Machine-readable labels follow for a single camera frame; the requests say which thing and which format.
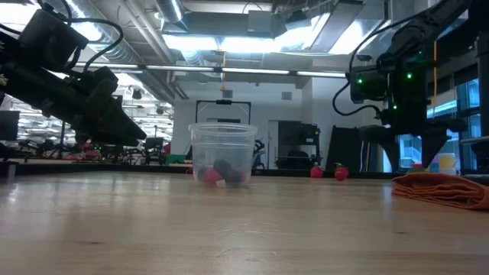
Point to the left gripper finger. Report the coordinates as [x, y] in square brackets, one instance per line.
[111, 139]
[118, 118]

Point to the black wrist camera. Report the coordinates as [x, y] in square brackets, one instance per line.
[49, 38]
[368, 86]

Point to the black office chair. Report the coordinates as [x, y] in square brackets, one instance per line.
[154, 145]

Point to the small red block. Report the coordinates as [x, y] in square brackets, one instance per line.
[417, 167]

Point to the small red object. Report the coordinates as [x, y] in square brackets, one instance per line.
[190, 171]

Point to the green box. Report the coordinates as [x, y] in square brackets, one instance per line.
[175, 159]

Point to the small blue block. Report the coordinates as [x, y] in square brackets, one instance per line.
[434, 168]

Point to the red raspberry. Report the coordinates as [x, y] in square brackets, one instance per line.
[211, 176]

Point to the long ceiling light strip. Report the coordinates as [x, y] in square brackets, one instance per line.
[256, 71]

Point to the black rig frame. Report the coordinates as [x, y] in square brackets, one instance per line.
[223, 102]

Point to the yellow plastic cup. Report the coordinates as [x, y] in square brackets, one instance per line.
[447, 164]

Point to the black aluminium table frame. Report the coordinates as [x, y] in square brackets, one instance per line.
[76, 168]

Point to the dome security camera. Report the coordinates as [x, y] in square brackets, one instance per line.
[364, 57]

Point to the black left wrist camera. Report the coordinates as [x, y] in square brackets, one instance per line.
[49, 38]

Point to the black upright panel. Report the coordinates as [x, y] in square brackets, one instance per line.
[342, 145]

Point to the black monitor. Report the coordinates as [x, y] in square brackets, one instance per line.
[9, 125]

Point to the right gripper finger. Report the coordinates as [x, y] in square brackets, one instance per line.
[391, 153]
[429, 149]

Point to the green artificial plant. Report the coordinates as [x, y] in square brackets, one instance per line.
[2, 80]

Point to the silver ventilation duct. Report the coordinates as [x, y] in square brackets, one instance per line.
[170, 9]

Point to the clear plastic tub container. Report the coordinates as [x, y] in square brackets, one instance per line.
[222, 145]

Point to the orange folded cloth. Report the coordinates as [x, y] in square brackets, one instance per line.
[439, 189]

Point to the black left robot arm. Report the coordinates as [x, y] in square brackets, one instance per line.
[7, 49]

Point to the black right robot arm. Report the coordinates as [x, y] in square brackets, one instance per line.
[412, 38]

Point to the red strawberry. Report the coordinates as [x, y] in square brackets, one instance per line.
[316, 172]
[341, 173]

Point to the black shelf cart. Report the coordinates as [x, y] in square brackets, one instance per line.
[298, 133]

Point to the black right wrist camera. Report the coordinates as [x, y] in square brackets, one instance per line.
[368, 86]

